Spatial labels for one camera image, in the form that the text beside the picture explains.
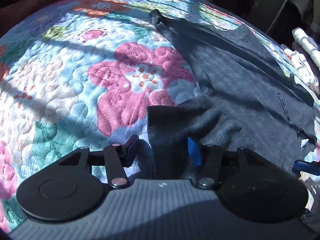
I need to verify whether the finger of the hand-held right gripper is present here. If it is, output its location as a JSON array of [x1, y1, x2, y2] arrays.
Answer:
[[292, 160, 320, 176]]

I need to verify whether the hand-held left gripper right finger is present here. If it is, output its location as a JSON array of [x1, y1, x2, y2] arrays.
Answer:
[[187, 137, 269, 189]]

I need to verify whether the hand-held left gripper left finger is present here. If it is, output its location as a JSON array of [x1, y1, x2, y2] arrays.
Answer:
[[59, 135, 140, 188]]

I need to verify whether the dark grey shirt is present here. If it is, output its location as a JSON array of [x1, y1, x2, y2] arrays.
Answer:
[[147, 9, 317, 180]]

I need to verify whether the stack of white folded clothes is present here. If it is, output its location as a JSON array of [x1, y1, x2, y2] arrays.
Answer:
[[284, 27, 320, 93]]

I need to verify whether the floral quilted bedspread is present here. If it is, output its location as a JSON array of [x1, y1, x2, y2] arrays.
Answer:
[[0, 0, 320, 233]]

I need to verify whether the white pole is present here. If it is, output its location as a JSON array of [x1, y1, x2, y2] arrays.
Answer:
[[265, 0, 293, 33]]

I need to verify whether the brown wooden chest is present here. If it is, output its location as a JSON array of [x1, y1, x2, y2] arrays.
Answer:
[[0, 0, 87, 38]]

